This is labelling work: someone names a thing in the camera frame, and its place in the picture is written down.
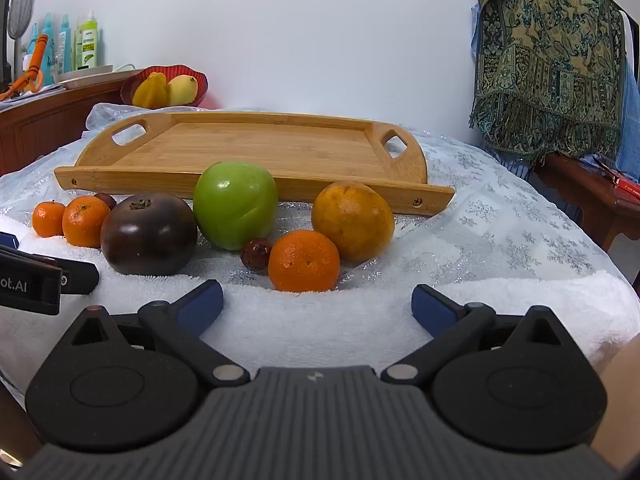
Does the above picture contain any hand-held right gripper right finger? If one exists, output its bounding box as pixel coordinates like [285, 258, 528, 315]
[382, 284, 587, 386]

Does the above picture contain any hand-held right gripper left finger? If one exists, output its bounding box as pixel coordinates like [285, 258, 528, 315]
[52, 280, 251, 389]

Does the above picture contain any small orange mandarin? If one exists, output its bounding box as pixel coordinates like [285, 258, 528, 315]
[32, 200, 67, 238]

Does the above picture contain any medium orange mandarin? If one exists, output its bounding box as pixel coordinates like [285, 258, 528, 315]
[62, 196, 111, 248]

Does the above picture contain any green apple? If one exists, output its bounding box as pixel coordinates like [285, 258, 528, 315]
[193, 161, 279, 252]

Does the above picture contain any large yellow orange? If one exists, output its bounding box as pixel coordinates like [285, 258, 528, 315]
[311, 181, 396, 263]

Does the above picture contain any wooden tray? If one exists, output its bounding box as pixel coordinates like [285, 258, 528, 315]
[54, 111, 456, 217]

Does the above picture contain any dark purple round fruit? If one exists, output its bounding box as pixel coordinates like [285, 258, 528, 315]
[100, 193, 199, 276]

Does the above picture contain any white towel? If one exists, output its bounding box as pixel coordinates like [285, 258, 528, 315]
[0, 215, 640, 411]

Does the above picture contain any large orange mandarin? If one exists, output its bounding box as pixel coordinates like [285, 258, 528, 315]
[268, 230, 341, 294]

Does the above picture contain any translucent snowflake plastic sheet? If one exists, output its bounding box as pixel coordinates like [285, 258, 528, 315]
[0, 102, 611, 293]

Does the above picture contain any wooden cabinet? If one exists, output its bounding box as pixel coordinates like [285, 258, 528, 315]
[0, 67, 146, 176]

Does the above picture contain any stack of papers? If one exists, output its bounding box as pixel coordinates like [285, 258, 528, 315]
[0, 82, 66, 112]

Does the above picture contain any white plastic tray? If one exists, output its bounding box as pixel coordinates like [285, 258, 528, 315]
[55, 64, 136, 84]

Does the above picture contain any wooden side table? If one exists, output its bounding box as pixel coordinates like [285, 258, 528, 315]
[532, 152, 640, 253]

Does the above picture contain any yellow starfruit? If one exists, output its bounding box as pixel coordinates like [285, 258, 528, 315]
[132, 72, 170, 109]

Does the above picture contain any pale spray bottle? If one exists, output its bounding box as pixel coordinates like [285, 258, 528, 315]
[56, 12, 74, 75]

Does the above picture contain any yellow mango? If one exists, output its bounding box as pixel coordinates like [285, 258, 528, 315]
[166, 74, 199, 107]

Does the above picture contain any red fruit bowl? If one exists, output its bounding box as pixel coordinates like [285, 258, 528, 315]
[120, 64, 209, 109]

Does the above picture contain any red box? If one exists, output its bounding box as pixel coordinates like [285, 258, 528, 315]
[597, 160, 640, 198]

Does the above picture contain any electric fly swatter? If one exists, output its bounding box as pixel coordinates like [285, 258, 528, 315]
[7, 0, 38, 73]

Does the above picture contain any green patterned scarf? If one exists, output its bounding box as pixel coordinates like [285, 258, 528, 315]
[469, 0, 626, 161]

